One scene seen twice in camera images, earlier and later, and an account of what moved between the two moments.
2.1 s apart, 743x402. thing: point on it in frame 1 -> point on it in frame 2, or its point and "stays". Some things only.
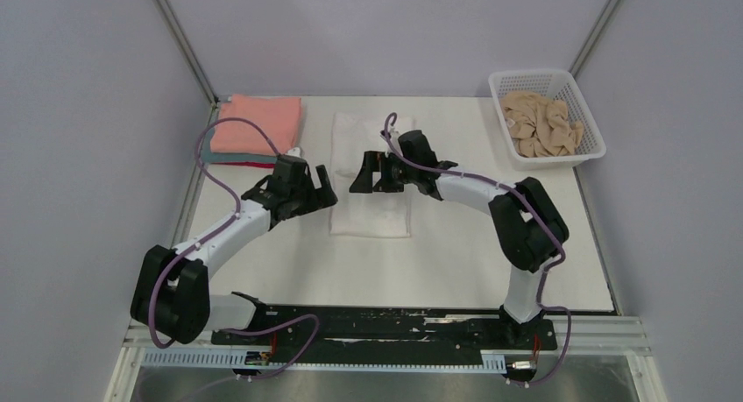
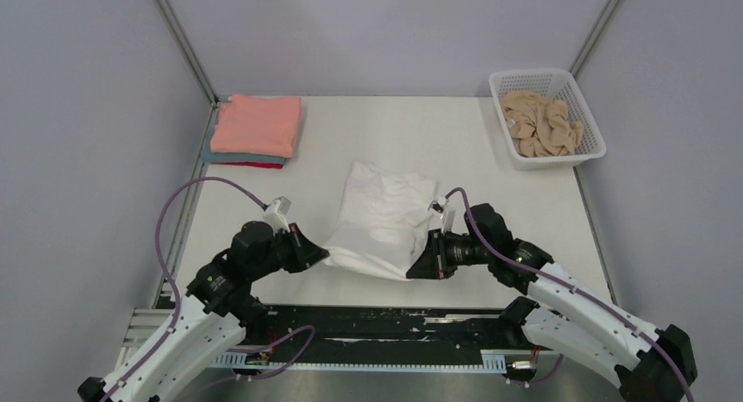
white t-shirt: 378,214 -> 381,221
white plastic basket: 546,121 stays
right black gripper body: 399,170 -> 461,251
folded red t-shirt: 248,163 stays
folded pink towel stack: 279,117 stays
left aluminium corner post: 182,38 stays
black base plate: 324,329 stays
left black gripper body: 304,194 -> 285,249
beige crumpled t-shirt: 539,126 stays
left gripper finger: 307,208 -> 309,253
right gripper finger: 363,183 -> 429,264
